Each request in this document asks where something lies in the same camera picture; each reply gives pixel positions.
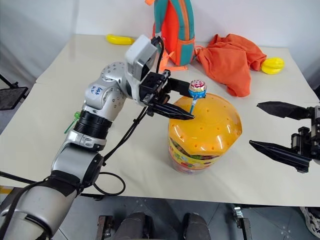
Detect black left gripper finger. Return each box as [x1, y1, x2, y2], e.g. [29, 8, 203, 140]
[149, 101, 196, 120]
[165, 77, 191, 98]

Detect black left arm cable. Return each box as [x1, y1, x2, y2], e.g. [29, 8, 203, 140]
[92, 36, 168, 197]

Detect single yellow toy banana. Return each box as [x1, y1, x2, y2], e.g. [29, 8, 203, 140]
[105, 33, 136, 46]

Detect plastic jar with orange lid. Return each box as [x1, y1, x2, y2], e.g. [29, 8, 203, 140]
[167, 92, 244, 175]

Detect yellow toy banana bunch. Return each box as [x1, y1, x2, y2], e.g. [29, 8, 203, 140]
[260, 56, 286, 76]

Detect black metal stand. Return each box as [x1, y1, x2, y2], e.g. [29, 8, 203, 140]
[0, 73, 29, 111]

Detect teal and orange backpack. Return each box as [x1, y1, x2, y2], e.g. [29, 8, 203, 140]
[144, 0, 198, 73]

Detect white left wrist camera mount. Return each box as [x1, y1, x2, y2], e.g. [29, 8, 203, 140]
[124, 34, 161, 82]

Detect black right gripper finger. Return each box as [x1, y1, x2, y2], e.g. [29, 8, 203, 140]
[248, 140, 313, 174]
[256, 100, 311, 121]

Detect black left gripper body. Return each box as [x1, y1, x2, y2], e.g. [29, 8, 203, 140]
[138, 69, 174, 108]

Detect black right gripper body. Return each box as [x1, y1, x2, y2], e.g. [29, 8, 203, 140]
[290, 105, 320, 161]

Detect rusty metal table bracket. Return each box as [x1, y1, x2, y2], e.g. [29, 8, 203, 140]
[97, 214, 113, 240]
[232, 204, 253, 240]

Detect orange cloth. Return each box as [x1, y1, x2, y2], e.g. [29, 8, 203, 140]
[195, 33, 268, 98]

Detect dark rounded shape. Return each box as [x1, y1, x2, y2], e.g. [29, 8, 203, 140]
[183, 212, 210, 240]
[119, 211, 152, 240]

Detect lollipop with blue stick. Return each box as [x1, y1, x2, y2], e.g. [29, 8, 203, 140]
[187, 79, 208, 115]

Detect lollipop with green stick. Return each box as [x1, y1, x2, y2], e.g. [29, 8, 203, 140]
[63, 111, 82, 135]

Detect white woven basket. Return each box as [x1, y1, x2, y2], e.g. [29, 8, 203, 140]
[299, 206, 320, 235]

